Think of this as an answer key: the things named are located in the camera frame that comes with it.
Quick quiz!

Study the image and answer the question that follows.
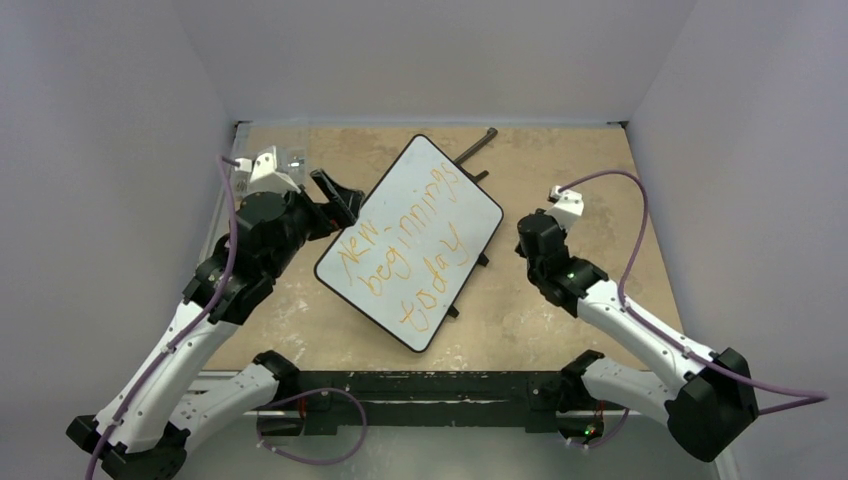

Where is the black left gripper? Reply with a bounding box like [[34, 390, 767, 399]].
[[265, 169, 362, 279]]

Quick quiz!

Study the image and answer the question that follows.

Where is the white whiteboard black frame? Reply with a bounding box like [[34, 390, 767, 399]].
[[314, 135, 504, 353]]

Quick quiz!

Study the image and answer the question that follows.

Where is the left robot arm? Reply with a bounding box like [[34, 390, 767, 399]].
[[66, 169, 365, 479]]

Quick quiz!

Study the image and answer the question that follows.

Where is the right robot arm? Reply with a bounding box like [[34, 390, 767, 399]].
[[516, 210, 760, 462]]

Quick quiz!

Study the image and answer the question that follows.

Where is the clear plastic screw box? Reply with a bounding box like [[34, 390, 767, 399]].
[[228, 146, 311, 197]]

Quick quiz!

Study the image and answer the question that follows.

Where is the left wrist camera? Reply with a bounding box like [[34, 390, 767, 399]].
[[230, 146, 301, 198]]

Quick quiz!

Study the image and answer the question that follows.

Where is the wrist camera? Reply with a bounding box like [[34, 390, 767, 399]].
[[230, 146, 301, 198], [544, 185, 585, 232]]

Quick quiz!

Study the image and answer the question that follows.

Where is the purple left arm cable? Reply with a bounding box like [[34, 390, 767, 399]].
[[84, 155, 241, 480]]

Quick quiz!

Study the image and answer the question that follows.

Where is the black metal crank handle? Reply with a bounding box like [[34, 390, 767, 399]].
[[453, 127, 498, 184]]

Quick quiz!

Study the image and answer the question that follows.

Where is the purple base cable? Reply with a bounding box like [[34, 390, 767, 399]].
[[256, 387, 369, 466]]

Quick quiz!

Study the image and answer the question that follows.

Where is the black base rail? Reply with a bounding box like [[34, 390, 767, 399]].
[[254, 370, 627, 439]]

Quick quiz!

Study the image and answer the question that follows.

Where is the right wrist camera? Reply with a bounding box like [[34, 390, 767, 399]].
[[544, 185, 585, 232]]

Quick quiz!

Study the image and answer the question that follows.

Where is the aluminium frame rail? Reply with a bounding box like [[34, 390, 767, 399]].
[[171, 358, 677, 435]]

